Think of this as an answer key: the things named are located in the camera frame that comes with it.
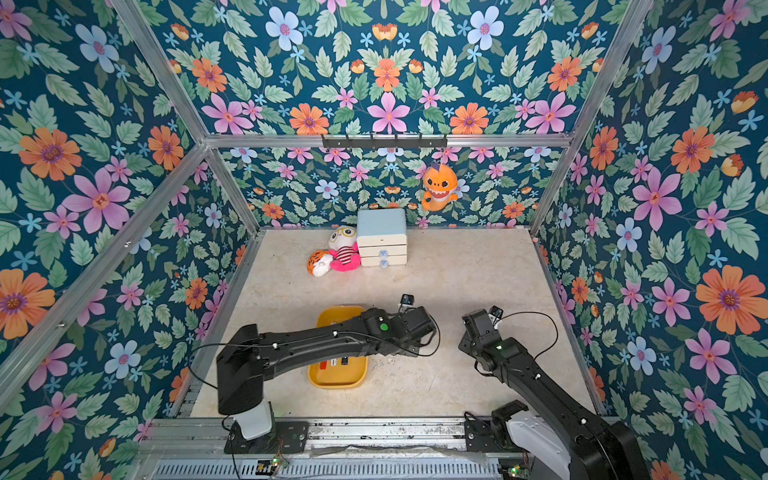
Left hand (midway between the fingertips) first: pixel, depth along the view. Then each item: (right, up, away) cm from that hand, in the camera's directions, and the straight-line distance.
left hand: (420, 344), depth 79 cm
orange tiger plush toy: (-34, +21, +22) cm, 46 cm away
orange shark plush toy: (+8, +47, +18) cm, 51 cm away
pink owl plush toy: (-26, +26, +25) cm, 44 cm away
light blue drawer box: (-12, +30, +19) cm, 38 cm away
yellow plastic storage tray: (-22, -9, +4) cm, 24 cm away
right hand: (+15, 0, +6) cm, 16 cm away
